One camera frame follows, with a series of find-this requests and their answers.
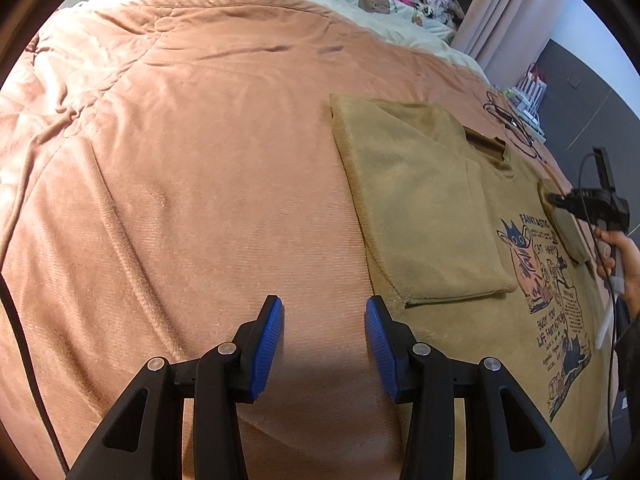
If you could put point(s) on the brown printed t-shirt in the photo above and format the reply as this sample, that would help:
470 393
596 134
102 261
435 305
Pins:
425 210

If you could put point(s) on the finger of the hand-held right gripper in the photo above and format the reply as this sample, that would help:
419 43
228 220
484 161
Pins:
565 201

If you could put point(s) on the pink curtain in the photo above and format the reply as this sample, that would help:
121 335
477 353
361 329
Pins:
500 20

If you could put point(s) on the person's right hand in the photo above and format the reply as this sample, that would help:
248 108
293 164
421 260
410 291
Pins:
631 265

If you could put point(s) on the red striped box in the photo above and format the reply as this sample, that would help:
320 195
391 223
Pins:
532 82

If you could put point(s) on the peach fleece blanket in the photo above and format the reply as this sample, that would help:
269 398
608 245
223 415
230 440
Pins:
175 160

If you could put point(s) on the white drawer unit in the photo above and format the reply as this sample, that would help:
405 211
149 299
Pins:
530 115

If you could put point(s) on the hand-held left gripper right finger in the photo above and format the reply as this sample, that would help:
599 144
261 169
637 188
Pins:
380 350

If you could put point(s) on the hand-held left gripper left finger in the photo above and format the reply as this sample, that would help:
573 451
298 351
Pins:
267 345

